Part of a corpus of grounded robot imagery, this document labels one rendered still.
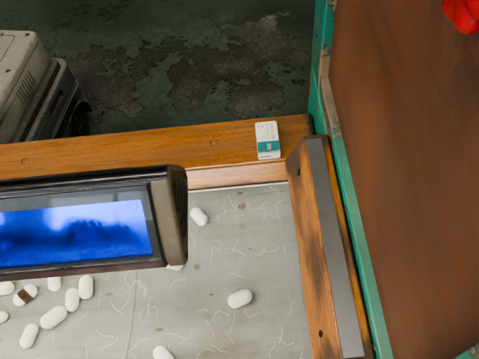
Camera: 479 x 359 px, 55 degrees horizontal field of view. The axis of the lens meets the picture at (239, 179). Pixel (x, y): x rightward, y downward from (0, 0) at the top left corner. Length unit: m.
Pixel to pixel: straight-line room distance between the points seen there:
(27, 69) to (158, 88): 0.60
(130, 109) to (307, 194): 1.38
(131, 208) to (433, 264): 0.21
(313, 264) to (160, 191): 0.30
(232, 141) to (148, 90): 1.22
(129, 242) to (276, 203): 0.41
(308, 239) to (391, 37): 0.28
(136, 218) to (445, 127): 0.21
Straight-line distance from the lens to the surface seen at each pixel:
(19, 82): 1.49
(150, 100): 1.91
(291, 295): 0.65
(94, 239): 0.34
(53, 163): 0.81
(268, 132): 0.73
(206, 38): 2.11
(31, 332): 0.70
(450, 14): 0.22
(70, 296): 0.69
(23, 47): 1.55
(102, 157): 0.78
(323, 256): 0.54
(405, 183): 0.39
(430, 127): 0.33
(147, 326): 0.66
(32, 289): 0.72
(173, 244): 0.33
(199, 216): 0.69
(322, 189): 0.58
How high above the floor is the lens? 1.36
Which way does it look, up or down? 58 degrees down
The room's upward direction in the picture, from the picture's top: 8 degrees counter-clockwise
